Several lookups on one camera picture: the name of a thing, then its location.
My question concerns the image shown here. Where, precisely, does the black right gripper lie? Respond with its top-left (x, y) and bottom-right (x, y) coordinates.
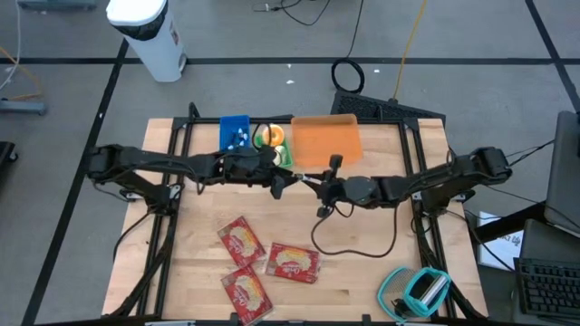
top-left (311, 154), bottom-right (348, 217)

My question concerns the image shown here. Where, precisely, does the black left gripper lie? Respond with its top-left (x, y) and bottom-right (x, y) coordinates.
top-left (226, 147), bottom-right (301, 200)

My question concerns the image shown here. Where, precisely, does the red rubber band packet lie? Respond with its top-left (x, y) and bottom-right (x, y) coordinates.
top-left (264, 242), bottom-right (323, 285)
top-left (220, 265), bottom-right (275, 326)
top-left (217, 216), bottom-right (268, 269)

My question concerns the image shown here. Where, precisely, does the green plastic basket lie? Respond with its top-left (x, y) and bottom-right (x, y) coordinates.
top-left (252, 124), bottom-right (295, 170)

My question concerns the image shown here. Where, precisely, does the tan cardboard box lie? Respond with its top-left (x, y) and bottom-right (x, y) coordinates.
top-left (291, 113), bottom-right (364, 168)

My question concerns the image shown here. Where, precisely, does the orange icing toy donut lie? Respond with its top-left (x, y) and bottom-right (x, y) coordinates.
top-left (261, 124), bottom-right (286, 148)

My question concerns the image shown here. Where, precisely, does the blue plastic basket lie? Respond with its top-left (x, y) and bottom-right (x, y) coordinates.
top-left (218, 114), bottom-right (252, 153)

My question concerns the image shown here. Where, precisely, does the teal mesh tray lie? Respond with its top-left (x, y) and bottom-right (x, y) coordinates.
top-left (376, 265), bottom-right (421, 324)

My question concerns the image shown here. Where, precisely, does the black desk bar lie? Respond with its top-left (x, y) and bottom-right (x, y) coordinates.
top-left (473, 201), bottom-right (547, 244)

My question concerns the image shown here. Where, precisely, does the white paper sheet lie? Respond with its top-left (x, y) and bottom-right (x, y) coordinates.
top-left (477, 210), bottom-right (525, 273)

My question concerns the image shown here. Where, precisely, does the white trash bin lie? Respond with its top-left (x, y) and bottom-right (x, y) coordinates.
top-left (105, 0), bottom-right (189, 84)

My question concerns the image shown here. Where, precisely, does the grey laptop base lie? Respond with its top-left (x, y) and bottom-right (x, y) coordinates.
top-left (518, 218), bottom-right (580, 273)

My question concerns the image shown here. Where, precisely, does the grey laptop lid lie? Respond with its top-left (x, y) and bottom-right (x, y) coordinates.
top-left (543, 110), bottom-right (580, 237)

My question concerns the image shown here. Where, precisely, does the black keyboard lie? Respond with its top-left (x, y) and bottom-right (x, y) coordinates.
top-left (514, 257), bottom-right (580, 319)

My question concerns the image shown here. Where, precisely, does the grey floor base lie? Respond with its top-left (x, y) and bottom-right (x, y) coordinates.
top-left (0, 99), bottom-right (48, 117)

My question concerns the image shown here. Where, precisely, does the black caster foot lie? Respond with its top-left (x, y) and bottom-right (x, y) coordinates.
top-left (0, 140), bottom-right (20, 165)

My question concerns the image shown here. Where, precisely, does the grey floor bar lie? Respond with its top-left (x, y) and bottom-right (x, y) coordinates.
top-left (17, 0), bottom-right (98, 12)

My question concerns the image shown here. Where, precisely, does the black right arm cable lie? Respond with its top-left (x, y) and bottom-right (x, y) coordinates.
top-left (310, 202), bottom-right (400, 260)

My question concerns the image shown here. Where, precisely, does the black hanging cable with coil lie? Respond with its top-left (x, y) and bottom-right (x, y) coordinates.
top-left (330, 0), bottom-right (367, 95)

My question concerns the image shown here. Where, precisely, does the black table frame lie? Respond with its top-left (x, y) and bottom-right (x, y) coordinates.
top-left (101, 102), bottom-right (490, 326)

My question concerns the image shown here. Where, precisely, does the yellow hanging cable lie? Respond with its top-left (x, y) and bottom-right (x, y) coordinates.
top-left (391, 0), bottom-right (429, 102)

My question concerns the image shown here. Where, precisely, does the thin black floor cable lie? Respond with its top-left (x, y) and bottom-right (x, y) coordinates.
top-left (252, 0), bottom-right (333, 27)

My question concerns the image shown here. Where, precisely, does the orange floor cable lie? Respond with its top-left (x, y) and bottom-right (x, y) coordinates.
top-left (0, 44), bottom-right (44, 102)

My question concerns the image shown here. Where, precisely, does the white floor cable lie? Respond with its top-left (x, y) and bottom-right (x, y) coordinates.
top-left (0, 0), bottom-right (24, 92)

